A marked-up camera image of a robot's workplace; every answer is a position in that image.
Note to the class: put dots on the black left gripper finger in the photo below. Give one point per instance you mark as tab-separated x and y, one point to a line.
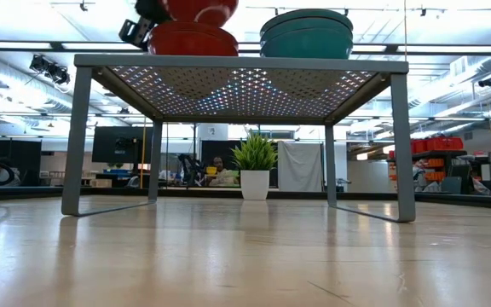
154	10

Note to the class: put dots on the red bowl floral inside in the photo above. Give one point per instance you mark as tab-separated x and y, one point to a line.
192	42
203	13

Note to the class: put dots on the teal bowl patterned inside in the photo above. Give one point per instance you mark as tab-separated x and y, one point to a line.
305	13
305	23
305	44

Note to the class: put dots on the black background robot arm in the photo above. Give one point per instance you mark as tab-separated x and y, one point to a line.
191	168

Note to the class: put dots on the black ceiling spotlight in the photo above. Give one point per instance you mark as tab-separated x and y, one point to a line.
38	64
59	75

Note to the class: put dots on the grey perforated metal shelf riser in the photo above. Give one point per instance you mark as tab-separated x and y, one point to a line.
237	64

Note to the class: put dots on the black computer monitor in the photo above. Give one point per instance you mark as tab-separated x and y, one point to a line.
113	140

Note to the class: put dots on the black partition panel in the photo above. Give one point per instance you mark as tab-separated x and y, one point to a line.
215	147

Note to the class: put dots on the yellow vertical pole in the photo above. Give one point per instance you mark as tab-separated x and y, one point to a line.
143	175

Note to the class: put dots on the yellow cup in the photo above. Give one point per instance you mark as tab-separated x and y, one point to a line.
211	170

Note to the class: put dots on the person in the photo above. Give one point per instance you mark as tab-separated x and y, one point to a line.
222	175
7	175

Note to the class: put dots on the artificial green plant white pot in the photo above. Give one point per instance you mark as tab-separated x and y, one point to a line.
255	185

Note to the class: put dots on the white hanging cloth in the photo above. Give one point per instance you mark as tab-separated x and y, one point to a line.
300	166

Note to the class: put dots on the red storage bin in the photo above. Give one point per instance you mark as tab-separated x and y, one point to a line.
418	146
443	143

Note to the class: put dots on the orange storage bin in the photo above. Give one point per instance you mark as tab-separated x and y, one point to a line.
435	175
435	163

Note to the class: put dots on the black shelving rack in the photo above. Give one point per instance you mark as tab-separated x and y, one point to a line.
441	152

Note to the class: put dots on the grey blue chair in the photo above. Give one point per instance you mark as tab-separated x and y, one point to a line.
452	185

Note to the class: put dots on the black aluminium table frame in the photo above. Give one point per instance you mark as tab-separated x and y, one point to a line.
296	195

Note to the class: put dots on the black ceiling security camera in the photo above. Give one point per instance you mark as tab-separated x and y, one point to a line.
488	81

